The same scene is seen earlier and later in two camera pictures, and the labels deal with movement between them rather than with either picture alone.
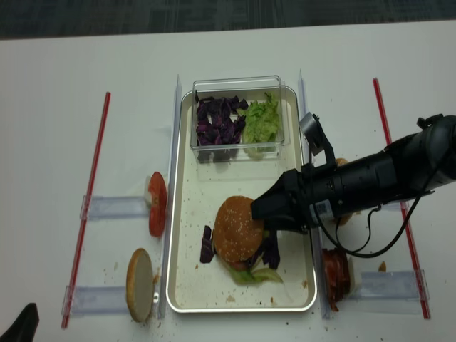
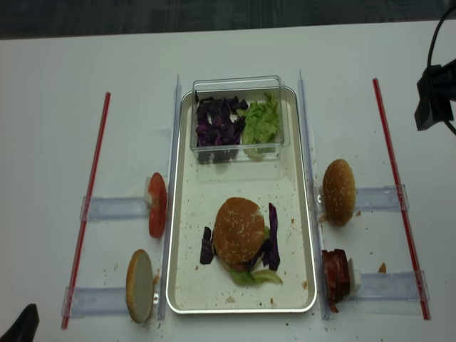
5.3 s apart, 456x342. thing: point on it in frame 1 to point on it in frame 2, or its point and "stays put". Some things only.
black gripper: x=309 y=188 to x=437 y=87
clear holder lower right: x=404 y=285 stays put
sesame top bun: x=237 y=236 stays put
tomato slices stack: x=157 y=189 stays put
